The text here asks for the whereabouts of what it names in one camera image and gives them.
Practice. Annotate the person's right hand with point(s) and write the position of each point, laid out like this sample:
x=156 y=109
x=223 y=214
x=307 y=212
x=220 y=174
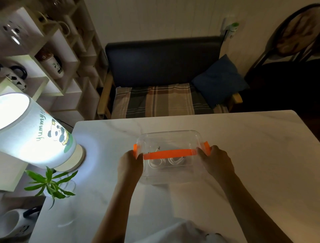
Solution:
x=217 y=162

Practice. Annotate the person's left hand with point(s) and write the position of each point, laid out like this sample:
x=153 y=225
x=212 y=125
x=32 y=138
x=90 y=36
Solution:
x=128 y=166

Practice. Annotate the person's right thumb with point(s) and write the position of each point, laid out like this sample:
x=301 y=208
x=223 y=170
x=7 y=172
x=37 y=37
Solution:
x=202 y=153

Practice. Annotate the person's left thumb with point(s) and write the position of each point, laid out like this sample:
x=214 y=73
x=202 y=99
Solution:
x=140 y=162

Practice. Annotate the person's right forearm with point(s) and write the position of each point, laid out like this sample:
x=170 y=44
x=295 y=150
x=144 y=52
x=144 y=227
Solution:
x=250 y=210

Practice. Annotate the person's left forearm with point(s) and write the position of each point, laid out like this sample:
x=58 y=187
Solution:
x=117 y=212

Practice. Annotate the plaid seat cushion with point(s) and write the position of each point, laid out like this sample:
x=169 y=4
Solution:
x=162 y=100

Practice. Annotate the clear glass vase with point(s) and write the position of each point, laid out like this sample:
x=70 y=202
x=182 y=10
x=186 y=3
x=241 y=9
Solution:
x=68 y=186

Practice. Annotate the dark blue pillow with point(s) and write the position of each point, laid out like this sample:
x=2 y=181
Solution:
x=220 y=80

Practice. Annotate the green leafy plant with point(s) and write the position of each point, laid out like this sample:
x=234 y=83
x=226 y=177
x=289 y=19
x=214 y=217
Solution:
x=48 y=184

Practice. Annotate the white cubby shelf unit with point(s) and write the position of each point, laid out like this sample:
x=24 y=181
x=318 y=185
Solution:
x=72 y=82

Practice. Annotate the white panda print table lamp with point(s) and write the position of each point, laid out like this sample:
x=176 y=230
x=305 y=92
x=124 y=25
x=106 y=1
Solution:
x=37 y=132

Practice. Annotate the white panda mug with lid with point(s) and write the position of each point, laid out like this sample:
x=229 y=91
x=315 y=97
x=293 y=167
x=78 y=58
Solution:
x=53 y=65

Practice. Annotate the large white panda mug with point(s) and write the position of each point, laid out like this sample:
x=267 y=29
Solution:
x=15 y=222

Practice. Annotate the dark round-backed chair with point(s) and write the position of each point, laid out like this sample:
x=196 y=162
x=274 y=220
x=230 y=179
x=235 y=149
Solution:
x=295 y=37

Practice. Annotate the clear glass panda mug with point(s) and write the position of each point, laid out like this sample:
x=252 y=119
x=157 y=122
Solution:
x=11 y=31

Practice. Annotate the dark sofa with wooden frame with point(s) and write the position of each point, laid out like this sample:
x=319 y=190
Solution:
x=162 y=60

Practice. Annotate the white wall plug device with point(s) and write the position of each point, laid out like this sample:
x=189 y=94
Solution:
x=230 y=28

